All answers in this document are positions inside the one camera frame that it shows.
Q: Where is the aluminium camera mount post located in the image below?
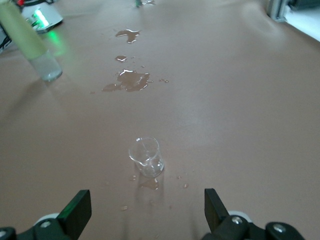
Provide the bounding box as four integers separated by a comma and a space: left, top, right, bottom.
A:
265, 0, 297, 23

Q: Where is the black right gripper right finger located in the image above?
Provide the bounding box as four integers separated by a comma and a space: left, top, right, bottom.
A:
203, 187, 308, 240

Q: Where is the small clear glass beaker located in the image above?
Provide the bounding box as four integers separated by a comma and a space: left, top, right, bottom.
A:
128, 136, 165, 179

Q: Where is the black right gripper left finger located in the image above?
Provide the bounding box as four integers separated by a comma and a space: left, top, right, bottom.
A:
0, 189, 92, 240

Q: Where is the pale green bottle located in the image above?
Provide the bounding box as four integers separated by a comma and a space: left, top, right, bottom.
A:
0, 0, 63, 82

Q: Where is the brown table mat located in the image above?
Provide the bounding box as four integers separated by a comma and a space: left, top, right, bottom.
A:
0, 0, 320, 240

